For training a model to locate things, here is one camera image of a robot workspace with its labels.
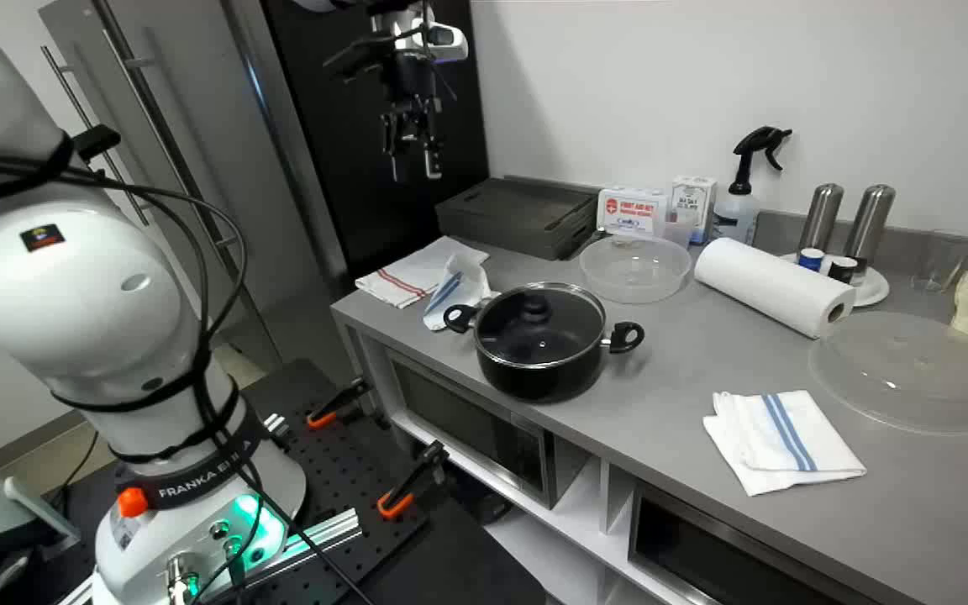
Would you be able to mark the black cooking pot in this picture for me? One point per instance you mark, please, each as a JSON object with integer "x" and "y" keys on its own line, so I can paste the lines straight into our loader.
{"x": 539, "y": 373}

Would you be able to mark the white towel red stripe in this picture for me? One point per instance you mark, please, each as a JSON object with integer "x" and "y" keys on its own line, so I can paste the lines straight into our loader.
{"x": 400, "y": 279}

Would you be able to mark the white paper towel roll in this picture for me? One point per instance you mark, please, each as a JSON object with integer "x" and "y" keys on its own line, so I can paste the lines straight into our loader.
{"x": 771, "y": 283}

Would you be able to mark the white box red logo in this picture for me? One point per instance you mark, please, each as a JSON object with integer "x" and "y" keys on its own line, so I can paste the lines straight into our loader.
{"x": 635, "y": 209}

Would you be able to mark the orange knob on robot base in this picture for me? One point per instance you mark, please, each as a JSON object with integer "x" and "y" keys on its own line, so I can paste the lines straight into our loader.
{"x": 134, "y": 502}

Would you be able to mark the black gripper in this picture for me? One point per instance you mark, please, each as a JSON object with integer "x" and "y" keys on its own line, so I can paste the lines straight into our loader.
{"x": 415, "y": 114}

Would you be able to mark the black perforated robot table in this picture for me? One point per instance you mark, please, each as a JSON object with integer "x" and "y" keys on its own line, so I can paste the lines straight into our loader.
{"x": 350, "y": 472}

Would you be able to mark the glass pot lid black knob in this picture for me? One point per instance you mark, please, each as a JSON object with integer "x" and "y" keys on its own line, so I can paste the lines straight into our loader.
{"x": 539, "y": 323}

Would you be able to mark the aluminium rail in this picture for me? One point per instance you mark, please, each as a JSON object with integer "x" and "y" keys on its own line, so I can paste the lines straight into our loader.
{"x": 322, "y": 533}

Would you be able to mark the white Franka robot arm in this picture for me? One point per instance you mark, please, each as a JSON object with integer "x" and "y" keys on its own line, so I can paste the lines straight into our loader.
{"x": 70, "y": 291}

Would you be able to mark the small jar blue lid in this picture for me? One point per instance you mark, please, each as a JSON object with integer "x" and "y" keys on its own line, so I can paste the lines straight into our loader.
{"x": 812, "y": 259}

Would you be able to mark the spray bottle black trigger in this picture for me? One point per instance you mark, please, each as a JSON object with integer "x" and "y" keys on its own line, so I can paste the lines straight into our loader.
{"x": 741, "y": 208}

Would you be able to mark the grey counter cabinet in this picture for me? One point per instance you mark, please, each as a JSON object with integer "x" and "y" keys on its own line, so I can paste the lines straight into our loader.
{"x": 472, "y": 432}

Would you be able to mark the clear drinking glass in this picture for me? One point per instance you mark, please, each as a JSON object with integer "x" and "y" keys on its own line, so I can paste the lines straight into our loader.
{"x": 942, "y": 270}

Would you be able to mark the small jar black lid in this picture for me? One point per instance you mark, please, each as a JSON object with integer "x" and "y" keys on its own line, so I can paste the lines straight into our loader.
{"x": 842, "y": 270}

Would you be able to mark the dark grey tray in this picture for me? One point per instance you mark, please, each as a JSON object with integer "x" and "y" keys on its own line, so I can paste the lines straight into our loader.
{"x": 519, "y": 213}

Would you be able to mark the folded white towel blue stripe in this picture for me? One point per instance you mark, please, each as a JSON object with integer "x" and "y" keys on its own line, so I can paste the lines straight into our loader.
{"x": 780, "y": 442}

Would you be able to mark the clear plastic dome cover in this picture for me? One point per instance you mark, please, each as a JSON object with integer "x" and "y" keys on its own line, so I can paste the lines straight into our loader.
{"x": 910, "y": 371}

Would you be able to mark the black tall panel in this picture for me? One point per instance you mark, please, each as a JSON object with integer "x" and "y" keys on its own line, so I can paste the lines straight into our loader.
{"x": 337, "y": 170}

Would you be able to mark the white plate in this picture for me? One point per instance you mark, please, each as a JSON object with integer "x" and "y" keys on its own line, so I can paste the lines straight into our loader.
{"x": 873, "y": 291}

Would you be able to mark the clear plastic bowl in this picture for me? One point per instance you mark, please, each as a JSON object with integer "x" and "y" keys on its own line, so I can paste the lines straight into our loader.
{"x": 638, "y": 270}

